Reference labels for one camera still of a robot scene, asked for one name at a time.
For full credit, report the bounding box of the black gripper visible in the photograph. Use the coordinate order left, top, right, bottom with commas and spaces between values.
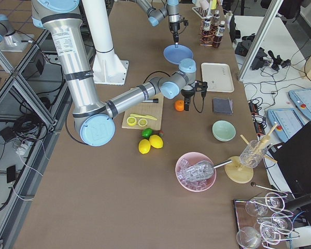
169, 14, 188, 48
181, 80, 208, 111

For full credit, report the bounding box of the orange fruit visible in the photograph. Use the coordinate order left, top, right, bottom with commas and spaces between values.
174, 100, 185, 112

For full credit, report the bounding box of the blue plate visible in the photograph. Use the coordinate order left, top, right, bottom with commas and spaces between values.
163, 44, 193, 65

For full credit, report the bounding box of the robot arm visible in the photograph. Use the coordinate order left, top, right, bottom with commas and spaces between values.
133, 0, 189, 48
32, 1, 196, 146

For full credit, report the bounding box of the dark sauce bottle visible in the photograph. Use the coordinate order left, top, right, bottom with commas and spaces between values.
212, 10, 220, 30
202, 16, 212, 43
213, 21, 225, 48

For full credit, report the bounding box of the grey folded cloth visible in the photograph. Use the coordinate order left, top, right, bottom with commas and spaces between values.
213, 98, 233, 115

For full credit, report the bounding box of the wooden cutting board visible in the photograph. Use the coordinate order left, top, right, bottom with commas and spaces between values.
121, 93, 164, 131

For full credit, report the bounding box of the cream rabbit tray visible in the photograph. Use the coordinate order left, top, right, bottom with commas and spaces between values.
201, 62, 234, 93

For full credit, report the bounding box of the yellow plastic knife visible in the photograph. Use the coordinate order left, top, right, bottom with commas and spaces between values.
130, 113, 157, 120

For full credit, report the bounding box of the green bowl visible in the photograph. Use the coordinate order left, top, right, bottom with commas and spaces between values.
212, 120, 236, 142

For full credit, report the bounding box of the lemon half slice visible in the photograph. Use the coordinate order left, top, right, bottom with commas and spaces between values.
138, 118, 148, 127
126, 116, 137, 126

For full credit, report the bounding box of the yellow lemon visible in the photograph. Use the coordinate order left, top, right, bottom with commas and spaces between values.
149, 135, 163, 148
138, 139, 151, 155

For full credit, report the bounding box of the green lime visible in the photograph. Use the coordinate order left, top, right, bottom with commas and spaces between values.
142, 128, 153, 139

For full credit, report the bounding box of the pink ice bowl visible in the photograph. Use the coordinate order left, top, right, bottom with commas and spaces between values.
175, 152, 217, 192

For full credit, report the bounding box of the metal ice scoop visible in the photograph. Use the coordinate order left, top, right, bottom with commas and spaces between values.
194, 159, 232, 181

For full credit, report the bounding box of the clear glass cup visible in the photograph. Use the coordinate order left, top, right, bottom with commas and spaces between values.
239, 140, 267, 169

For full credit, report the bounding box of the wooden cup tree stand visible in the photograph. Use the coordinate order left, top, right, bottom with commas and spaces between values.
224, 123, 277, 184

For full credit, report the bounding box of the blue teach pendant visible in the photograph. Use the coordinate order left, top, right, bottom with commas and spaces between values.
288, 88, 311, 121
267, 108, 305, 142

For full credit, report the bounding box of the black laptop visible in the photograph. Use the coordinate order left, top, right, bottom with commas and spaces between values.
270, 121, 311, 195

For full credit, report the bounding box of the wine glass rack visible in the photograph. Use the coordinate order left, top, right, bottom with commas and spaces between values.
233, 191, 300, 248

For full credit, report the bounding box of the black handled knife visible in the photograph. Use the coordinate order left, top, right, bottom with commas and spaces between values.
143, 98, 159, 103

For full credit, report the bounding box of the copper wire bottle rack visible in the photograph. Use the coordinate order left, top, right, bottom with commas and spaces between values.
199, 17, 219, 46

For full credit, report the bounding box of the white wire rack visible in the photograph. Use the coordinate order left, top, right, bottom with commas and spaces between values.
192, 0, 222, 18

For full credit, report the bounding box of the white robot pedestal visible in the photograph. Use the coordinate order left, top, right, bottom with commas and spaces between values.
82, 0, 129, 85

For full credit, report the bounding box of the aluminium frame post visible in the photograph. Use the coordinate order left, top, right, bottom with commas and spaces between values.
237, 0, 283, 81

